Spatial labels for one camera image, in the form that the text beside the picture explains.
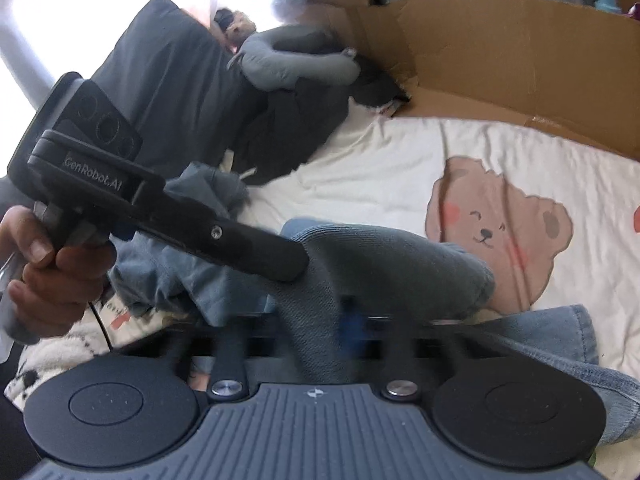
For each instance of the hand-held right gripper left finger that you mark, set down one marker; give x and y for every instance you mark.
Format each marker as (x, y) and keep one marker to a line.
(230, 345)

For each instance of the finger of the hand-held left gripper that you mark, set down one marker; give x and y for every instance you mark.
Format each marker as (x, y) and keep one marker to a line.
(225, 240)

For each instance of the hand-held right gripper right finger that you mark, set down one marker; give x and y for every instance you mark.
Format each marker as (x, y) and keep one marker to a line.
(352, 330)

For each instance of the person's left hand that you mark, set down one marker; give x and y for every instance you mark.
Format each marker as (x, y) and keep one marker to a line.
(60, 290)

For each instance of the dark grey pillow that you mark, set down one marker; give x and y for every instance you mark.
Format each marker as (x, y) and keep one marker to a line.
(170, 85)

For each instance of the black garment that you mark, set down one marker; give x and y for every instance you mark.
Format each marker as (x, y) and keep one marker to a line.
(295, 130)

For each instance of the bear printed bed sheet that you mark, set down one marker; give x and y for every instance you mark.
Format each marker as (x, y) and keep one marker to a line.
(380, 170)

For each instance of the white fluffy spotted blanket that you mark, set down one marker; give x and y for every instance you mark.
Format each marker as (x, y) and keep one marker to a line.
(55, 360)

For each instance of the grey garment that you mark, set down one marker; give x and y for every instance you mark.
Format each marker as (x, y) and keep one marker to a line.
(290, 60)

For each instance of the brown plush toy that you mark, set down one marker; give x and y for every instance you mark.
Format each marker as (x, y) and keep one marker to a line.
(237, 25)

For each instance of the brown cardboard sheet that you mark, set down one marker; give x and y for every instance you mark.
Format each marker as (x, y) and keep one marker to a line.
(500, 55)

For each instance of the teal cloth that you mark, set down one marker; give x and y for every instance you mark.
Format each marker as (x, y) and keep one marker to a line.
(607, 0)

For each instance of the purple packet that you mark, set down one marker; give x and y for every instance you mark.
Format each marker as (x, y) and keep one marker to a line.
(634, 10)

